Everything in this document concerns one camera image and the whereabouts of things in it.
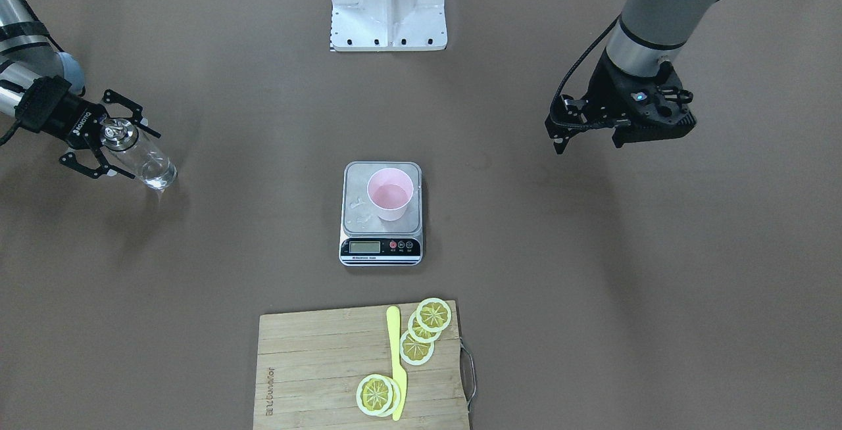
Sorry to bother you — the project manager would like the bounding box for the wooden cutting board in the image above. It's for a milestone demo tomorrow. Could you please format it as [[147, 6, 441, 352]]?
[[253, 305, 474, 429]]

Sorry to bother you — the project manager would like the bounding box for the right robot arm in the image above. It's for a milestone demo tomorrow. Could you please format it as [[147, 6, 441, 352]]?
[[1, 0, 177, 191]]

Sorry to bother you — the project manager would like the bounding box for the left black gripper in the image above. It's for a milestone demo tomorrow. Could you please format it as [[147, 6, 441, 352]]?
[[545, 52, 666, 155]]

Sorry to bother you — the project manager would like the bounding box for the pink plastic cup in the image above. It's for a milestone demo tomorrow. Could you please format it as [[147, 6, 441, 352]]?
[[366, 167, 415, 222]]

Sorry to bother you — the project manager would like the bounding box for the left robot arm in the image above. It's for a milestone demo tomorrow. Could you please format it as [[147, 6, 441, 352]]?
[[545, 0, 719, 155]]

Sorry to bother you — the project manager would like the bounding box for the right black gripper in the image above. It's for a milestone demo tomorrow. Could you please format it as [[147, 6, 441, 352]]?
[[14, 76, 162, 181]]

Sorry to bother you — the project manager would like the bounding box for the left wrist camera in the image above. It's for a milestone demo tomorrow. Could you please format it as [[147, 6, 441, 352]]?
[[624, 86, 697, 143]]

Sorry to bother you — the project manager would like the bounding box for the silver kitchen scale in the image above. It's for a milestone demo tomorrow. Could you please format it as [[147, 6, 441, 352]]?
[[339, 161, 424, 266]]

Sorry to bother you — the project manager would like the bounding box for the yellow plastic knife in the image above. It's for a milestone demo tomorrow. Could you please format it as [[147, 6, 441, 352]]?
[[387, 305, 408, 421]]

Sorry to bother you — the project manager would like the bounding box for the glass sauce bottle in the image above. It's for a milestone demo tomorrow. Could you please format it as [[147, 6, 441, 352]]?
[[101, 118, 177, 191]]

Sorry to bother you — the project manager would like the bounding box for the white camera mast base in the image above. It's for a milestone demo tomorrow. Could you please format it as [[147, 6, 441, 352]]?
[[329, 0, 448, 53]]

